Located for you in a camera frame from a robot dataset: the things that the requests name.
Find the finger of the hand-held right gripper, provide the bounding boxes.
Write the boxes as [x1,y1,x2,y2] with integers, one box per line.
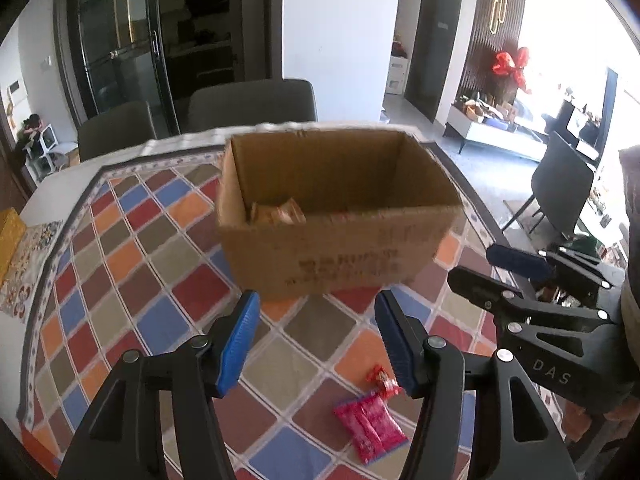
[447,266,619,334]
[486,244,626,291]

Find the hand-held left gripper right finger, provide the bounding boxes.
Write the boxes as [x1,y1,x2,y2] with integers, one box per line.
[374,290,566,480]

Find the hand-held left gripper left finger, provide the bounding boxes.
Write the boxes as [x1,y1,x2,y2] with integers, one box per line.
[57,290,262,480]

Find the red candy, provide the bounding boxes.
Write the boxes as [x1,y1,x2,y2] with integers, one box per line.
[367,364,401,401]

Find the small pink packet blue edge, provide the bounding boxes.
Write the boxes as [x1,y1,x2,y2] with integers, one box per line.
[334,392,410,465]

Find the brown cardboard box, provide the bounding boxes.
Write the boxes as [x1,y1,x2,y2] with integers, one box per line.
[216,127,466,303]

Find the snack packets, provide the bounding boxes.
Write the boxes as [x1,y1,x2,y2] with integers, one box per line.
[248,199,307,226]

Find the person's right hand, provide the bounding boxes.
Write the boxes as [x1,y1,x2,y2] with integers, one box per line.
[600,397,640,428]

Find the black chair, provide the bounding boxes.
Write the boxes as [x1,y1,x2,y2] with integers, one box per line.
[502,131,596,241]

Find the colourful checkered tablecloth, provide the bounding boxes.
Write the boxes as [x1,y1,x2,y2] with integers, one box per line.
[15,127,566,480]

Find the white low cabinet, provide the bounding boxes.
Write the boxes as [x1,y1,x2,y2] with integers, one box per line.
[442,92,551,161]

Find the red bow decoration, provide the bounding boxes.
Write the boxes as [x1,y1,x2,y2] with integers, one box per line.
[492,47,532,93]

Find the white storage box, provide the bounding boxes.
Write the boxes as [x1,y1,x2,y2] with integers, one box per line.
[385,55,411,96]

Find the patterned cushion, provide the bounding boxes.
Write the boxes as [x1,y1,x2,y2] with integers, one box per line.
[0,220,66,317]

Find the dark door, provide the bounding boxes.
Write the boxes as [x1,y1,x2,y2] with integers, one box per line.
[404,0,466,123]

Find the grey dining chair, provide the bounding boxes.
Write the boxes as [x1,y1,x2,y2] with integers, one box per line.
[187,79,318,133]
[77,101,158,162]

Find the yellow cushion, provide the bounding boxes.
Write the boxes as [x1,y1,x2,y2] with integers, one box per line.
[0,208,26,286]

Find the white stool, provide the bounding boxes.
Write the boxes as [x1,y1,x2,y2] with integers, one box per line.
[25,125,66,181]

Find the black framed glass door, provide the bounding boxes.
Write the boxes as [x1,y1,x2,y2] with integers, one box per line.
[67,0,181,136]

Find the gold wall ornament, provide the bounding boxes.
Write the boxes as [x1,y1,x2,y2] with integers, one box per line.
[489,0,508,36]

